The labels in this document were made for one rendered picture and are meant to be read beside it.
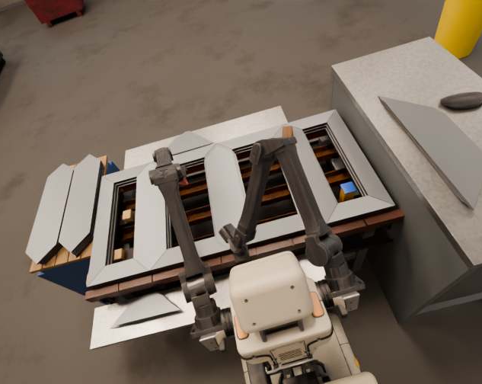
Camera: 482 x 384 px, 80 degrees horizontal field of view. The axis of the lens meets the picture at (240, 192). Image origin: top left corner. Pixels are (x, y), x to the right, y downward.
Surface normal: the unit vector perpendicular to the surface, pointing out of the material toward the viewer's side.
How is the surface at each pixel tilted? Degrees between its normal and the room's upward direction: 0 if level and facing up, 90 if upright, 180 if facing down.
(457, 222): 0
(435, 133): 0
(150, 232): 0
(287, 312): 48
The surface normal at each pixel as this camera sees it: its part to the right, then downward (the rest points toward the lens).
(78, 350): -0.20, -0.56
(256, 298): 0.03, 0.19
